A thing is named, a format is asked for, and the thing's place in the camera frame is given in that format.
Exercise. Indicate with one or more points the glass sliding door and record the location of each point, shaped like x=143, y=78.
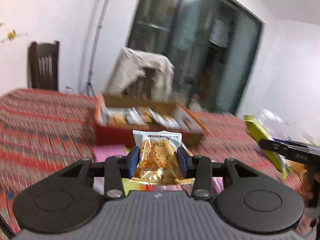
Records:
x=211, y=44

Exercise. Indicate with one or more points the dark wooden chair left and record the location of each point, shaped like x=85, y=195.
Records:
x=43, y=59

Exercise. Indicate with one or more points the patterned red tablecloth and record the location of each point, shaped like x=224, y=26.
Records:
x=44, y=131

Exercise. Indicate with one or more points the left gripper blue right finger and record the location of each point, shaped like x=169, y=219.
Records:
x=199, y=168

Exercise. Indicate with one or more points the cardboard snack box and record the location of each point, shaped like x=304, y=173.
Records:
x=119, y=132

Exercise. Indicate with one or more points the clear plastic bag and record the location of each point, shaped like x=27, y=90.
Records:
x=274, y=125

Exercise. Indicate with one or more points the green snack packet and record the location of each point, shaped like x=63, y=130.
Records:
x=266, y=143

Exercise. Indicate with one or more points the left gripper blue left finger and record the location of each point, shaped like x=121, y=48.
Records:
x=115, y=169

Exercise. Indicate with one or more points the beige jacket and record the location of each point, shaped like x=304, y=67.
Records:
x=133, y=64

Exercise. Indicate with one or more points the black light stand tripod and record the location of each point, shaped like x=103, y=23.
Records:
x=89, y=51

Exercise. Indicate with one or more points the person right hand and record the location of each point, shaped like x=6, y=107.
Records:
x=306, y=189

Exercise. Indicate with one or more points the wooden chair with cushion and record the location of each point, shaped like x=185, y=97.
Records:
x=142, y=87

